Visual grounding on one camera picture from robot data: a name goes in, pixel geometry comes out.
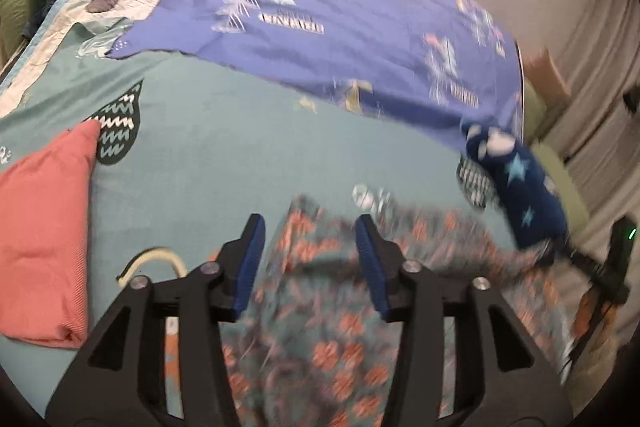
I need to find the cream cord loop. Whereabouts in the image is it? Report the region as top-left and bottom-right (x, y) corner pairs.
(116, 247), (187, 284)

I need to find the coral folded cloth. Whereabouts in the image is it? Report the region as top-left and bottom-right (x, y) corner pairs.
(0, 119), (103, 349)

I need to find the dark blue star cloth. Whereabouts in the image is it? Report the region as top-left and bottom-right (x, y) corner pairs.
(460, 117), (568, 250)

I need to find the large green pillow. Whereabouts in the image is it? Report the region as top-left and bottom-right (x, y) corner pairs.
(530, 142), (591, 233)

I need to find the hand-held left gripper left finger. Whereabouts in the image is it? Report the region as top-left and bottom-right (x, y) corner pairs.
(45, 213), (266, 427)

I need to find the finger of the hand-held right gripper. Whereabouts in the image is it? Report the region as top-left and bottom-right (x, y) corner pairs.
(564, 249), (609, 284)

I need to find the teal bedspread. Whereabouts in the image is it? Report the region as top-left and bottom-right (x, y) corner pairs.
(0, 22), (566, 427)

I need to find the peach pillow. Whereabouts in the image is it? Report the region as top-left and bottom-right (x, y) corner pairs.
(522, 48), (572, 108)

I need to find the green cushion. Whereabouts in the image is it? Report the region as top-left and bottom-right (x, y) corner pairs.
(0, 0), (33, 68)

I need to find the small green pillow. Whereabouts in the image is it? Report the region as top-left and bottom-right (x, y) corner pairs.
(522, 82), (548, 142)

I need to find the pale pleated curtain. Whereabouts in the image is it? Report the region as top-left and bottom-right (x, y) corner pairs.
(545, 0), (640, 258)

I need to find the floral teal garment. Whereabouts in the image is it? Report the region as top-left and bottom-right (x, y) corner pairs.
(165, 193), (581, 427)

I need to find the blue tree-print sheet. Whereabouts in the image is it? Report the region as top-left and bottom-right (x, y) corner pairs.
(107, 0), (523, 155)

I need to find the white patchwork quilt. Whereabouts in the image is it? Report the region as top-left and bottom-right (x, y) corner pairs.
(0, 0), (183, 118)

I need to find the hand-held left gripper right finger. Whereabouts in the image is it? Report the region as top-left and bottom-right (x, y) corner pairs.
(354, 214), (573, 427)

